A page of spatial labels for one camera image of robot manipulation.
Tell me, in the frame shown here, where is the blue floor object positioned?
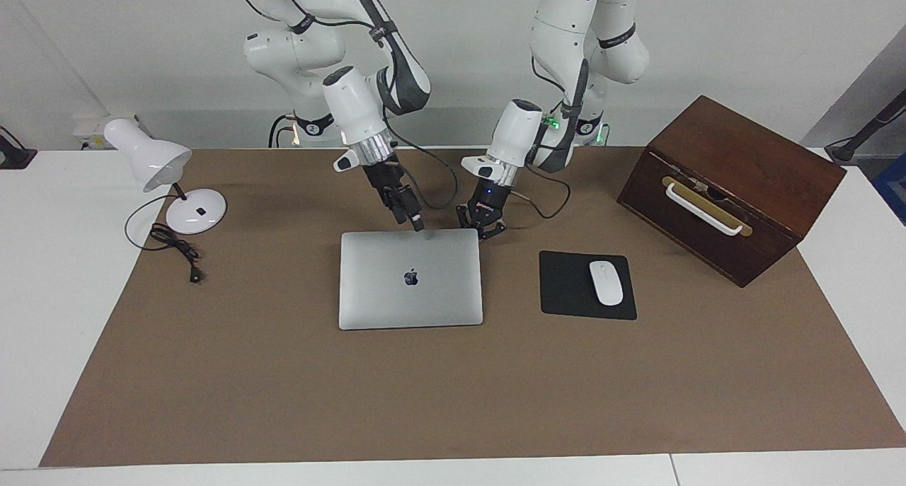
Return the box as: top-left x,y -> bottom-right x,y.
872,154 -> 906,226

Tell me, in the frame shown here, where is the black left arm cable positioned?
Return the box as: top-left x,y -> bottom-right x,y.
508,47 -> 573,220

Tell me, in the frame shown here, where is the black lamp power cable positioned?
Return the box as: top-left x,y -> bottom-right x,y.
125,193 -> 204,284

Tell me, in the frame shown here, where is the black right base cable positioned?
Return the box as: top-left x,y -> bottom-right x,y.
268,115 -> 294,149

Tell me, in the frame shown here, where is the brown paper table mat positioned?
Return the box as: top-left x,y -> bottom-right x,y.
39,146 -> 906,468

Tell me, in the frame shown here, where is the white desk lamp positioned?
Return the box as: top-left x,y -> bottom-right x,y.
103,118 -> 228,236

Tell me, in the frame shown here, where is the grey Apple laptop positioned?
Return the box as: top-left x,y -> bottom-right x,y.
338,228 -> 484,331

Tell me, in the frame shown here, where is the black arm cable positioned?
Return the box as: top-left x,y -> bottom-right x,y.
230,0 -> 459,211
508,47 -> 573,220

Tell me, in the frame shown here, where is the white computer mouse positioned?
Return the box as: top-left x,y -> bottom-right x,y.
589,260 -> 625,307

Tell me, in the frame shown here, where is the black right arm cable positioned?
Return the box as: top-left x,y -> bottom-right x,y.
230,0 -> 459,211

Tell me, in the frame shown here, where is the dark brown wooden box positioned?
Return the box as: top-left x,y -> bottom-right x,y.
617,95 -> 847,289

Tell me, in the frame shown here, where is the black stand base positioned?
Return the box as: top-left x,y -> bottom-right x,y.
0,127 -> 38,170

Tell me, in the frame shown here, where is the white wall power socket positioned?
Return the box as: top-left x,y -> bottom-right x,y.
73,115 -> 139,151

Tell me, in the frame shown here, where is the black mouse pad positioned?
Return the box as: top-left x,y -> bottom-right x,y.
539,250 -> 638,321

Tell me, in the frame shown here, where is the black stand with pole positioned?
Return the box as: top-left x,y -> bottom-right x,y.
825,90 -> 906,165

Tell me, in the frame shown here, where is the white box handle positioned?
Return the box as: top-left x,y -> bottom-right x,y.
665,182 -> 745,236

